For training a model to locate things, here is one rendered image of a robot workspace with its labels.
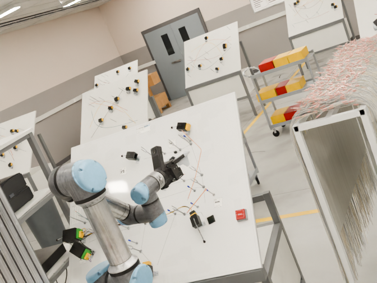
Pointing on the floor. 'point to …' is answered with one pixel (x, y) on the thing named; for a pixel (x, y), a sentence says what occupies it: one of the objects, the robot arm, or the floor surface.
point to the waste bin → (46, 225)
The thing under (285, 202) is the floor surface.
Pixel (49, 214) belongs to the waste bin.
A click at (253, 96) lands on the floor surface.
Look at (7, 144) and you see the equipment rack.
